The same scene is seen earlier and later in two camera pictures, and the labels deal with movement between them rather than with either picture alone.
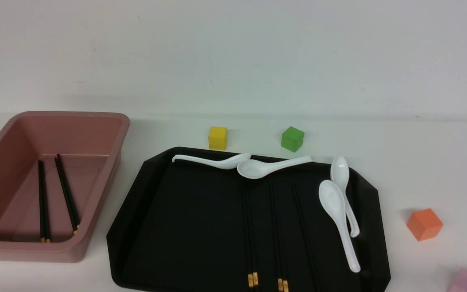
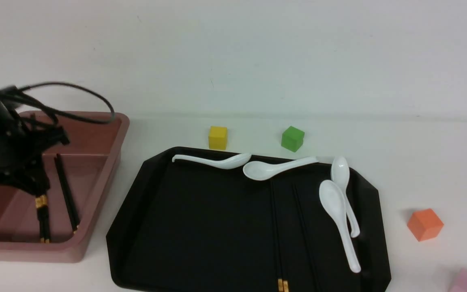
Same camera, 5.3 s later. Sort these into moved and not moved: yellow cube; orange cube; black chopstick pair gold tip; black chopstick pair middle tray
Moved: black chopstick pair gold tip
Not moved: yellow cube; orange cube; black chopstick pair middle tray
